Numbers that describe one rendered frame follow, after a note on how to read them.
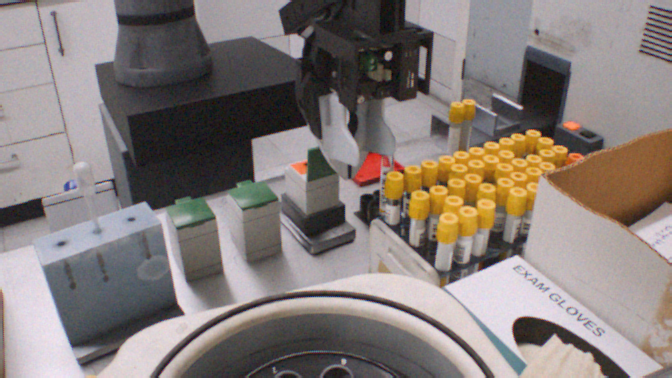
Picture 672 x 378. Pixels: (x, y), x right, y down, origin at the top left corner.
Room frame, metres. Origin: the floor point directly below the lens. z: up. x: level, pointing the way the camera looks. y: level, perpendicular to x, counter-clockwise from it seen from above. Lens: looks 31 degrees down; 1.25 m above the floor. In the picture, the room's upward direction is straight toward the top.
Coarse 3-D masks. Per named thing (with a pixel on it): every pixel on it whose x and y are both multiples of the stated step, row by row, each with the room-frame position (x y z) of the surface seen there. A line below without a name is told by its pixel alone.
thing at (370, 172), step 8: (368, 160) 0.68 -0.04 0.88; (376, 160) 0.68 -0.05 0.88; (360, 168) 0.65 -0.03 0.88; (368, 168) 0.65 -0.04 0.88; (376, 168) 0.65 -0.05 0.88; (400, 168) 0.65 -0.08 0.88; (360, 176) 0.63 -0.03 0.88; (368, 176) 0.63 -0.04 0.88; (376, 176) 0.62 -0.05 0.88; (360, 184) 0.61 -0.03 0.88; (368, 184) 0.62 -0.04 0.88
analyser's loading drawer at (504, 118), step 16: (496, 96) 0.74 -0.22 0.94; (480, 112) 0.69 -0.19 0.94; (496, 112) 0.73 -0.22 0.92; (512, 112) 0.71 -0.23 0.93; (528, 112) 0.75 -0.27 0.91; (544, 112) 0.75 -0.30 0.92; (432, 128) 0.69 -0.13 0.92; (448, 128) 0.66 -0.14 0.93; (480, 128) 0.69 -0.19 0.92; (496, 128) 0.67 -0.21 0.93; (512, 128) 0.69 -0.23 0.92; (528, 128) 0.70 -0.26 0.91; (544, 128) 0.72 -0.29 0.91; (480, 144) 0.65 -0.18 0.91
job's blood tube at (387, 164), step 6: (384, 156) 0.52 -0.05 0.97; (390, 156) 0.51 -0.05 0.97; (384, 162) 0.51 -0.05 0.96; (390, 162) 0.51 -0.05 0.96; (384, 168) 0.51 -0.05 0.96; (390, 168) 0.51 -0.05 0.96; (384, 174) 0.51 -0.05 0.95; (384, 180) 0.51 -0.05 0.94; (384, 186) 0.51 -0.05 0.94; (384, 198) 0.51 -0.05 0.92; (384, 204) 0.51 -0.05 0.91; (384, 210) 0.51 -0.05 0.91
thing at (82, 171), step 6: (78, 162) 0.38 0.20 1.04; (84, 162) 0.38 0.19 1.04; (78, 168) 0.37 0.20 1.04; (84, 168) 0.38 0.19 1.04; (90, 168) 0.38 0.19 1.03; (78, 174) 0.37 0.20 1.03; (84, 174) 0.37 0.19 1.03; (90, 174) 0.38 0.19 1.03; (78, 180) 0.37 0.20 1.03; (84, 180) 0.37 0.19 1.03; (90, 180) 0.38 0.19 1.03; (78, 186) 0.37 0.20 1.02; (84, 186) 0.37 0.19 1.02; (90, 186) 0.38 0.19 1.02; (84, 192) 0.37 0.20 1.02; (90, 192) 0.37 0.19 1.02
